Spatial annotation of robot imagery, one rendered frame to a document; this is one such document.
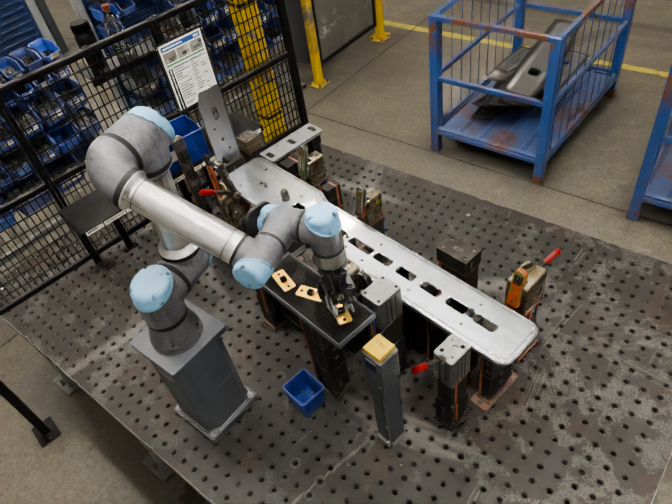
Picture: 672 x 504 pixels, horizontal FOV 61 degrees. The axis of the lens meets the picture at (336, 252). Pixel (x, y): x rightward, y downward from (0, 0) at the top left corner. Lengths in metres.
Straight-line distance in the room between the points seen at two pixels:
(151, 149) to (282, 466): 1.03
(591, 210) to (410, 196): 1.39
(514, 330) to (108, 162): 1.15
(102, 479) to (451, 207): 1.97
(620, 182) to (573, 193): 0.30
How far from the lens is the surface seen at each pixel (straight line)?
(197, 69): 2.61
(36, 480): 3.11
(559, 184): 3.80
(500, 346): 1.67
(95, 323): 2.48
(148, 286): 1.56
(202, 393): 1.79
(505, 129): 3.96
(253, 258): 1.19
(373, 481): 1.80
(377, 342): 1.47
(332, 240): 1.24
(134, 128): 1.35
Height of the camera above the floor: 2.35
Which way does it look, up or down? 44 degrees down
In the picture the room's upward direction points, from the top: 11 degrees counter-clockwise
